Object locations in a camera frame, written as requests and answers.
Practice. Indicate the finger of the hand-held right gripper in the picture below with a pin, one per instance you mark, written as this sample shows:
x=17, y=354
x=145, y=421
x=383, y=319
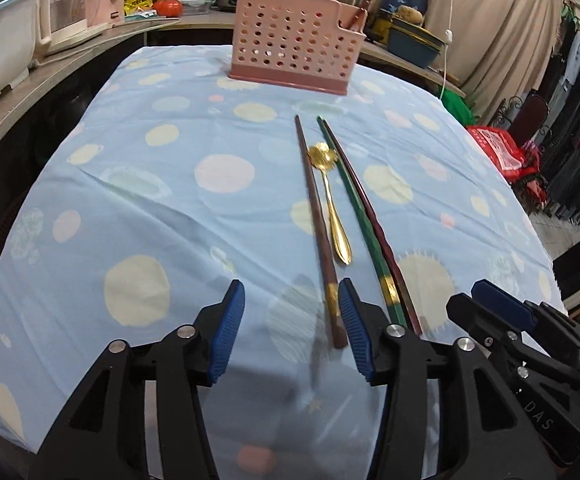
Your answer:
x=499, y=302
x=479, y=320

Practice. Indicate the small light blue packet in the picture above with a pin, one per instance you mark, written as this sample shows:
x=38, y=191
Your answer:
x=142, y=16

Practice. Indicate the white plastic storage bin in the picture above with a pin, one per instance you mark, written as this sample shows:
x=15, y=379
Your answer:
x=5, y=45

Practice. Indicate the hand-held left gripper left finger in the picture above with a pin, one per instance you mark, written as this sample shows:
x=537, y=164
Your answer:
x=225, y=330

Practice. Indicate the beige curtain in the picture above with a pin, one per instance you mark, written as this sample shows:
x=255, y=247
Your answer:
x=499, y=35

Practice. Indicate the dark maroon chopstick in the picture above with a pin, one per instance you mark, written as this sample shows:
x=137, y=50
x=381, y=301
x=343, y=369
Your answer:
x=405, y=300

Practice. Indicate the green gold-banded chopstick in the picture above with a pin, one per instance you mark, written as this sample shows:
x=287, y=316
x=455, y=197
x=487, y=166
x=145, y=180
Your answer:
x=361, y=225

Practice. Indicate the clear food container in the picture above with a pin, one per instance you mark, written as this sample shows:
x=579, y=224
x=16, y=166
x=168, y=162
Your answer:
x=195, y=6

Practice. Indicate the green plastic bag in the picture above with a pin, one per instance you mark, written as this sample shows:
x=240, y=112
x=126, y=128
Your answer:
x=457, y=107

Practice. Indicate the green plastic basin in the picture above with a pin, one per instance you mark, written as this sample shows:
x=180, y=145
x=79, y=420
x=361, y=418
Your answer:
x=419, y=32

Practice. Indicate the light blue spotted tablecloth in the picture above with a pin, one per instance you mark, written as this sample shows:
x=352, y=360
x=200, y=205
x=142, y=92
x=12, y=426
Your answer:
x=170, y=185

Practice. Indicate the white glass electric kettle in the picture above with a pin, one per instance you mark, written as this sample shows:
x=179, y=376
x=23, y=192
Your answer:
x=67, y=10

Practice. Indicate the red tomato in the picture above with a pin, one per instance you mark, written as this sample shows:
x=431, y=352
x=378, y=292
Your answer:
x=167, y=7

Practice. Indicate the red plastic bag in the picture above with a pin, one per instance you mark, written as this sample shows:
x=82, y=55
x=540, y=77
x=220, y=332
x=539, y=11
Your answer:
x=494, y=145

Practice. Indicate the dark blue plastic basin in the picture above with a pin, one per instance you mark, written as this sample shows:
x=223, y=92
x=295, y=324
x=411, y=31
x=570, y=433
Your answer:
x=409, y=56

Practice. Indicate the yellow packet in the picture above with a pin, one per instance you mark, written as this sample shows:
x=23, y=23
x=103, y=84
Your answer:
x=137, y=2

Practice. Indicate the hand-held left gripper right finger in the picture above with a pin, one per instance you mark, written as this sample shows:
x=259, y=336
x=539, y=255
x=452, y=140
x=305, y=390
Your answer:
x=357, y=330

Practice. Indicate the rack of hanging clothes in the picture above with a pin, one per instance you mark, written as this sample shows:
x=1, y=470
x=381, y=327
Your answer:
x=574, y=135

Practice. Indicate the brown gold-banded chopstick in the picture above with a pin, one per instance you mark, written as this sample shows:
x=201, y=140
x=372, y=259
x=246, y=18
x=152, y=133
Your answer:
x=317, y=225

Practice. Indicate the gold flower spoon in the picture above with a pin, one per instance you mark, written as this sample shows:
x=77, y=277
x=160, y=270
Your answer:
x=320, y=155

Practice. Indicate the pink perforated utensil holder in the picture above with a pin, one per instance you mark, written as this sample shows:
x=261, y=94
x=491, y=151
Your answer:
x=280, y=45

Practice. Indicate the dark metal chair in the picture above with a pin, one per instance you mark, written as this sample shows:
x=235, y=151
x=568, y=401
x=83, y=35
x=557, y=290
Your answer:
x=532, y=110

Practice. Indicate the potato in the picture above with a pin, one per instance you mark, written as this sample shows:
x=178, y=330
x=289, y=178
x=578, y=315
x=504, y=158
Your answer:
x=409, y=14

